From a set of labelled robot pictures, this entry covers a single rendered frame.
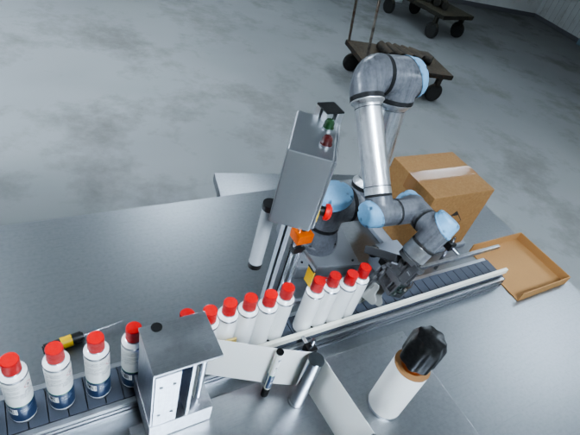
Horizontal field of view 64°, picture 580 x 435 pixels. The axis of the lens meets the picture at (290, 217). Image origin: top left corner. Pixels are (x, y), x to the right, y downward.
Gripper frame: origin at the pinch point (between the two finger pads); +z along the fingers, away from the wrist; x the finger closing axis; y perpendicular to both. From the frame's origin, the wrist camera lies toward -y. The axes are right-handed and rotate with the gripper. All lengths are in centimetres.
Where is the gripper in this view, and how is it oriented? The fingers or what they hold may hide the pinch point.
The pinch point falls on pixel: (359, 298)
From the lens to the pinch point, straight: 141.3
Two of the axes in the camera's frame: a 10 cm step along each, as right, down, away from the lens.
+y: 4.5, 6.6, -6.1
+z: -6.3, 7.1, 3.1
